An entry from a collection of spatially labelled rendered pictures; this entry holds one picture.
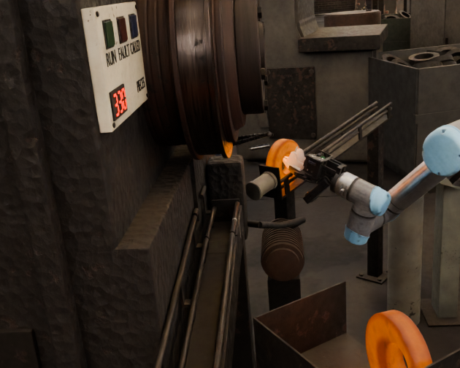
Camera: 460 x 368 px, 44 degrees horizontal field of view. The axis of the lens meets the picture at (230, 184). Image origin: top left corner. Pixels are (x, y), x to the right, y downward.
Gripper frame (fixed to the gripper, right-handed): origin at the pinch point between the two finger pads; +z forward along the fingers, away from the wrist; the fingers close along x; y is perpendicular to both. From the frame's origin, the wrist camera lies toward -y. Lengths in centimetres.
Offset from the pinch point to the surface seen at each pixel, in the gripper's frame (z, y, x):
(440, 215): -41, -18, -47
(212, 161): 5.0, 7.5, 31.5
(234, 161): -0.7, 9.2, 28.8
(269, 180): -2.6, -2.1, 11.5
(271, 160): 0.8, 2.0, 7.1
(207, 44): -14, 51, 64
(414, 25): 119, -35, -402
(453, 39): 69, -29, -367
